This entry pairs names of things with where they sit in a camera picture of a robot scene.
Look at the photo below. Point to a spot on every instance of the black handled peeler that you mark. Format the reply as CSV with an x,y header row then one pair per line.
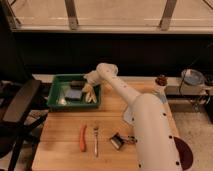
x,y
130,140

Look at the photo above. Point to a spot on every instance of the grey round dish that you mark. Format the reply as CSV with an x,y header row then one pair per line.
x,y
192,77

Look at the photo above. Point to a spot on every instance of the green plastic tray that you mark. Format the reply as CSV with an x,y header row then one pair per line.
x,y
65,79

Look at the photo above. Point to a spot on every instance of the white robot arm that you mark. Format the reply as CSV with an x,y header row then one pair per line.
x,y
155,145

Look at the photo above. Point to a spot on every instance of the black office chair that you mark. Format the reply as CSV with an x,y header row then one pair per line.
x,y
13,131

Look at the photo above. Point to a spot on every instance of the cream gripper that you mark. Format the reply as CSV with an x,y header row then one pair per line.
x,y
87,88

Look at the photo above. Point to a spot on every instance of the blue sponge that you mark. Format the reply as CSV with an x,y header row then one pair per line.
x,y
73,94

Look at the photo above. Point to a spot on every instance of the purple bowl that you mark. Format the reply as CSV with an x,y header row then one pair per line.
x,y
185,153

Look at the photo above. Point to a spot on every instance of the clear plastic bag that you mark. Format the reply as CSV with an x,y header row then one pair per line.
x,y
63,90

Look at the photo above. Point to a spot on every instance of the orange carrot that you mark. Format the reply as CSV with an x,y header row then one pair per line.
x,y
82,142

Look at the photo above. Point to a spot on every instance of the light blue cloth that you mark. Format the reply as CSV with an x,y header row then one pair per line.
x,y
127,116

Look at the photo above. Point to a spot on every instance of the silver fork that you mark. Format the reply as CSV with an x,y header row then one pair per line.
x,y
96,141

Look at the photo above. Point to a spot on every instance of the black eraser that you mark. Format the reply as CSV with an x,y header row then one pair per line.
x,y
76,83

